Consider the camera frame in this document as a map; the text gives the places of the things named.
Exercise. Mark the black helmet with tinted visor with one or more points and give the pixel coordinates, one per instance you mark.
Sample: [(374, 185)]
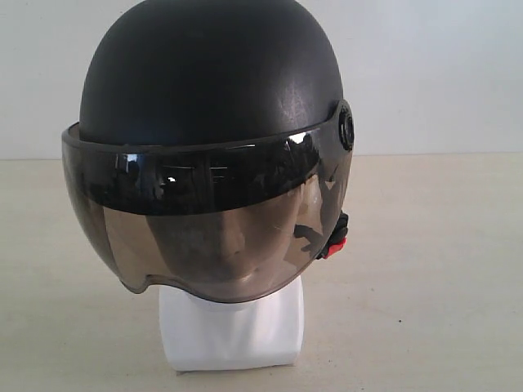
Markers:
[(213, 148)]

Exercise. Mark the white mannequin head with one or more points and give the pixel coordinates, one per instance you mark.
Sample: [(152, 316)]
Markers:
[(199, 335)]

